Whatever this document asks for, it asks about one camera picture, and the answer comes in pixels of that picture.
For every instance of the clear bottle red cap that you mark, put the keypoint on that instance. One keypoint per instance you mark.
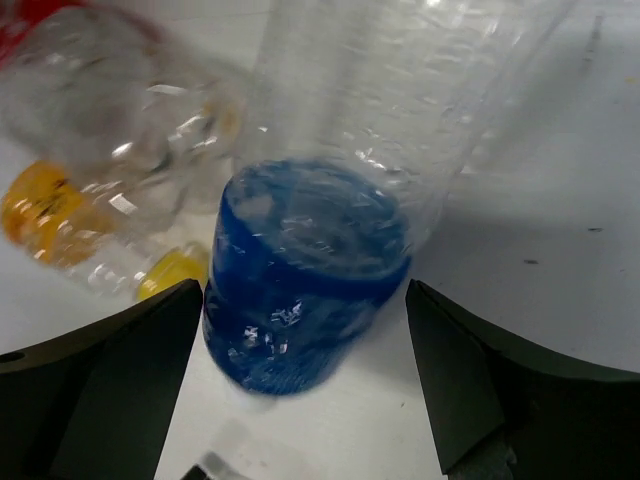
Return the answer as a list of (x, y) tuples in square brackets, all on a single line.
[(73, 73)]

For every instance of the clear bottle yellow cap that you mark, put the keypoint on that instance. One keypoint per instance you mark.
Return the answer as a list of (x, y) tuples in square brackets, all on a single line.
[(137, 235)]

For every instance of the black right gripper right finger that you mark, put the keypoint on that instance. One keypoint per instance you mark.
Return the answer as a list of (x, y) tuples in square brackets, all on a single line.
[(503, 407)]

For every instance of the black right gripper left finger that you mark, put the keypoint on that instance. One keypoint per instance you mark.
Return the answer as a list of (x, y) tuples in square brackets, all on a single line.
[(97, 402)]

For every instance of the clear bottle blue label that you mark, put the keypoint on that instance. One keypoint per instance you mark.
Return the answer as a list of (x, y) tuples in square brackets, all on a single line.
[(360, 115)]

